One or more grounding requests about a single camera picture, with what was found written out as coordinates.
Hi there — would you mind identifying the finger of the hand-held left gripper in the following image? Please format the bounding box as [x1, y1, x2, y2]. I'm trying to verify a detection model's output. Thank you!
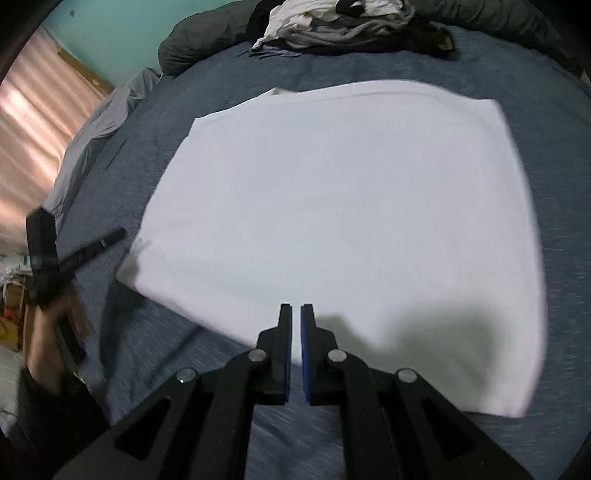
[60, 228, 126, 278]

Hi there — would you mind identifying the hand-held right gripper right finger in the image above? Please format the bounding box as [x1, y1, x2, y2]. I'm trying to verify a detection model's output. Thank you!
[300, 303, 534, 480]

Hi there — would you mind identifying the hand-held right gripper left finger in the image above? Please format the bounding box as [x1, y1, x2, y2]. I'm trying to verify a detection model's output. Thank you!
[53, 303, 293, 480]

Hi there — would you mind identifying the white long-sleeve shirt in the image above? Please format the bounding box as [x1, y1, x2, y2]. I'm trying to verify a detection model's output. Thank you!
[115, 79, 549, 418]

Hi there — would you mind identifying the person's left forearm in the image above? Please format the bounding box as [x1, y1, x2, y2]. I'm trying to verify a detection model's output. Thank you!
[9, 364, 112, 462]

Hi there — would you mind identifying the person's left hand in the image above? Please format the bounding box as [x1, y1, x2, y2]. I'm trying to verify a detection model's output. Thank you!
[25, 291, 95, 393]

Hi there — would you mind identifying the cardboard box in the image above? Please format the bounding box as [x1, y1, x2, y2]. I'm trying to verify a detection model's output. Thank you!
[0, 272, 33, 352]

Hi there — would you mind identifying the light grey blanket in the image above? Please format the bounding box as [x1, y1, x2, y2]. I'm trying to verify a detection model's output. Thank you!
[44, 67, 162, 217]

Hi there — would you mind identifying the bed with blue sheet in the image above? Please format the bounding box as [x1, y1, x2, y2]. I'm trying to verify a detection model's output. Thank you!
[51, 21, 591, 480]

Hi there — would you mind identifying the pink curtain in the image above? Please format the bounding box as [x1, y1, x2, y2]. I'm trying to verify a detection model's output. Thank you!
[0, 28, 107, 250]

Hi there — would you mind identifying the lavender garment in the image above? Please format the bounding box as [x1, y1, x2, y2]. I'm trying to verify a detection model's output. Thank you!
[249, 44, 305, 58]

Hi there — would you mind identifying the crumpled white shirt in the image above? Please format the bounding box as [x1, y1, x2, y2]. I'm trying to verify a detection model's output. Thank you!
[252, 0, 402, 49]

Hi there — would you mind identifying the wooden window frame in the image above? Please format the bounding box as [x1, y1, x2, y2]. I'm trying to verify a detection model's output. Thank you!
[58, 48, 116, 95]

